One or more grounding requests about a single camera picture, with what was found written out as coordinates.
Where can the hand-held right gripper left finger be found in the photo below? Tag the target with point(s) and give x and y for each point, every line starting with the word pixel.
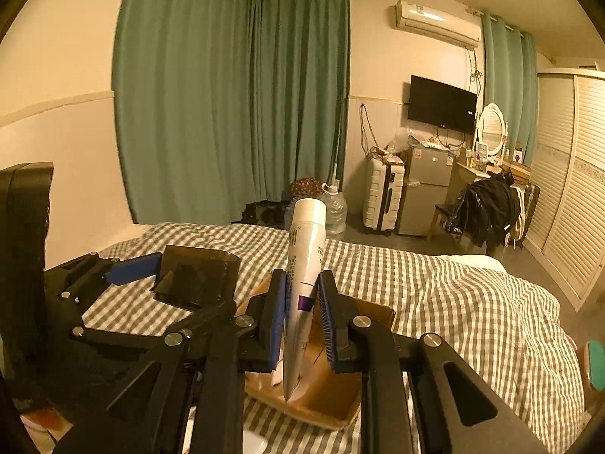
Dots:
pixel 279 321

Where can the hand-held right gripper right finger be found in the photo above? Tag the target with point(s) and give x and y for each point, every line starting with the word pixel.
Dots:
pixel 327 321

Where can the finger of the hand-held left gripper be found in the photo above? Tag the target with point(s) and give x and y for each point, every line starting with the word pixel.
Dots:
pixel 118 335
pixel 134 267

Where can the white squeeze tube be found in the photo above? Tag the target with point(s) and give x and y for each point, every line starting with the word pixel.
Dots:
pixel 305 265

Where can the dark glossy plastic case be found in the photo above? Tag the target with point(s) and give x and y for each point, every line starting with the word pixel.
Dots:
pixel 198 276

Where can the brown cardboard box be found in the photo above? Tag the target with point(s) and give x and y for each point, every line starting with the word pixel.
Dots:
pixel 326 388

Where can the clear large water jug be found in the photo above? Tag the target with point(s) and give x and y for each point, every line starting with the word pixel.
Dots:
pixel 336 213

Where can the black floor bag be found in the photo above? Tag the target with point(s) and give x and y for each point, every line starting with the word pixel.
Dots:
pixel 264 213

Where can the small white object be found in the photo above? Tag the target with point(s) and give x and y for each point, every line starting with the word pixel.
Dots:
pixel 254 442

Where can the brown patterned cushion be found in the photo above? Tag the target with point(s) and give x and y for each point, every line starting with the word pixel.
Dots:
pixel 306 187

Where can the grey checkered blanket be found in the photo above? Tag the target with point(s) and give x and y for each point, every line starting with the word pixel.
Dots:
pixel 463 312

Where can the white hard suitcase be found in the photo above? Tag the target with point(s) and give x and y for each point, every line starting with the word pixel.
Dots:
pixel 380 194

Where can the wooden chair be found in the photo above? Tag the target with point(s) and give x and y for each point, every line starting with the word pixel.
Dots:
pixel 437 220

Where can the white pillow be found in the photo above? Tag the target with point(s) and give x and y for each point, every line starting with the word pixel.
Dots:
pixel 477 262

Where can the silver small fridge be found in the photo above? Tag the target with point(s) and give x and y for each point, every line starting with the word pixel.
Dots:
pixel 425 189

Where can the white thin pole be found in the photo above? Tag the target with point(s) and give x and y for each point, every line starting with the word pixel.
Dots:
pixel 336 151

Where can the clear plastic bag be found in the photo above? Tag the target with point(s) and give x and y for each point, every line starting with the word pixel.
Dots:
pixel 396 144

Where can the black jacket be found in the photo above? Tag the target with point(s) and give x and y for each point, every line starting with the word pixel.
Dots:
pixel 491 203

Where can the white dressing table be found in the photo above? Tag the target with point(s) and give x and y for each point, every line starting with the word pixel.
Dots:
pixel 465 172

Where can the white oval mirror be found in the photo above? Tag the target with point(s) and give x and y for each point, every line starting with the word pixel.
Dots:
pixel 491 127

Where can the teal round object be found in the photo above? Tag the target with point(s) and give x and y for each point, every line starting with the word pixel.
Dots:
pixel 596 364

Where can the white louvered wardrobe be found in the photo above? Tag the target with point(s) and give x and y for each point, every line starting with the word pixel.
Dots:
pixel 572 175

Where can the narrow green curtain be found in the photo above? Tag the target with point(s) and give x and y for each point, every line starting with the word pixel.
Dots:
pixel 510 90

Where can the white air conditioner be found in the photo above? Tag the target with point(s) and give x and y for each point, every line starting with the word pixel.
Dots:
pixel 437 23

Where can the black wall television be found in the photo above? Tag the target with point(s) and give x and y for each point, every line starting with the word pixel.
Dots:
pixel 442 104

